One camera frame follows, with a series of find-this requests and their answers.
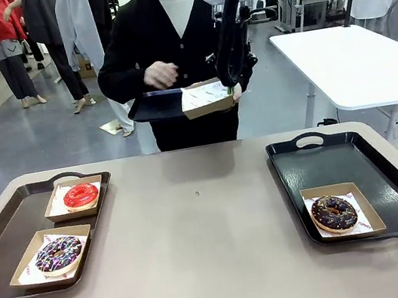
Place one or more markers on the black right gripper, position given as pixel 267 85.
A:
pixel 247 41

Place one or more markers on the cardboard box with printed liner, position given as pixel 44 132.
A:
pixel 207 107
pixel 26 269
pixel 54 209
pixel 362 202

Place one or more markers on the black serving tray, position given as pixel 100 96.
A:
pixel 154 108

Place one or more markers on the chocolate donut with brown sprinkles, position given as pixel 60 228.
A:
pixel 323 218

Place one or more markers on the red glazed donut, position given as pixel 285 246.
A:
pixel 74 200

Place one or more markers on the chocolate donut with colourful sprinkles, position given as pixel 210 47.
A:
pixel 50 263

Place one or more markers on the person's right forearm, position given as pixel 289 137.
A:
pixel 118 80

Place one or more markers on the person's left forearm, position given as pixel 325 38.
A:
pixel 245 82

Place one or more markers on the person's left hand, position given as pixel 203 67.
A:
pixel 237 93

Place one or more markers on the person's right hand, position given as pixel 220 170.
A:
pixel 160 75

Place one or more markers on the person in black cardigan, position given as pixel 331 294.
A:
pixel 180 129

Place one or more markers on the black object on floor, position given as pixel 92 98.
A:
pixel 327 121

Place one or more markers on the large white table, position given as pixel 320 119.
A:
pixel 352 62

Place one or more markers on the black upright pole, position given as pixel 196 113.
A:
pixel 348 11

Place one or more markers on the cardboard box on floor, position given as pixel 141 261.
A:
pixel 87 66

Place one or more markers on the white hanging garment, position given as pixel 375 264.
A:
pixel 373 5

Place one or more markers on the mannequin in pale grey shirt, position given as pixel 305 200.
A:
pixel 80 23

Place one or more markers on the mannequin in black suit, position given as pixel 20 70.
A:
pixel 44 22

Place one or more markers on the metal frame background tables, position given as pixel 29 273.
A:
pixel 312 3

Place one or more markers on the gold mannequin base plate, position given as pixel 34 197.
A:
pixel 109 128

